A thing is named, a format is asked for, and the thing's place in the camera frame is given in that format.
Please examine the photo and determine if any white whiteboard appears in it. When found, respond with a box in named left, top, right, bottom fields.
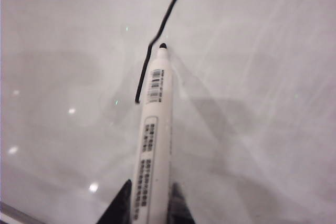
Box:
left=0, top=0, right=336, bottom=224

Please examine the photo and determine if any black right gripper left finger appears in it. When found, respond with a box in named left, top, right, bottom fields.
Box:
left=96, top=178, right=132, bottom=224

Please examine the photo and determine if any white whiteboard marker black tip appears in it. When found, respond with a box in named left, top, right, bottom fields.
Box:
left=130, top=42, right=174, bottom=224

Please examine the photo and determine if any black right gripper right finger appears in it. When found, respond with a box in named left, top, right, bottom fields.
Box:
left=169, top=182, right=197, bottom=224

